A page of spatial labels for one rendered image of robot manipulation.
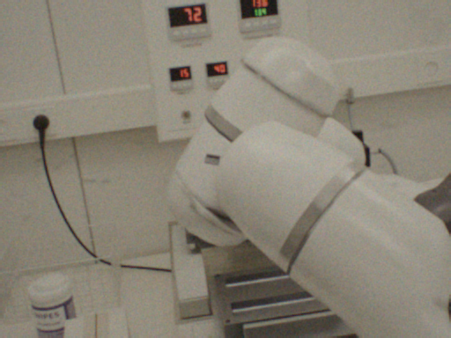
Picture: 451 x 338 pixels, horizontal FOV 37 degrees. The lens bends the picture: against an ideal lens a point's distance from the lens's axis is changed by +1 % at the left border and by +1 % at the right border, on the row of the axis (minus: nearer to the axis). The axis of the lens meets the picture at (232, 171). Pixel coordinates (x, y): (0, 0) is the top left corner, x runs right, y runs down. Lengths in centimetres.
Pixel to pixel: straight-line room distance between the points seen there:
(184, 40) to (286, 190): 83
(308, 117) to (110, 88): 115
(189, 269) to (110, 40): 76
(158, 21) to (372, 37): 70
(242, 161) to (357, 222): 10
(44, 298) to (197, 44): 59
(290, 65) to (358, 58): 118
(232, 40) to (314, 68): 72
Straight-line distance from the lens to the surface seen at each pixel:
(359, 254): 50
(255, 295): 104
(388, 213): 51
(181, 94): 133
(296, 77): 61
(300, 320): 94
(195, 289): 113
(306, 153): 53
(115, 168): 177
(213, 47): 132
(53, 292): 142
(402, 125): 190
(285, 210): 51
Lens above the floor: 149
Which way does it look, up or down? 18 degrees down
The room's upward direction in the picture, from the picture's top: 6 degrees counter-clockwise
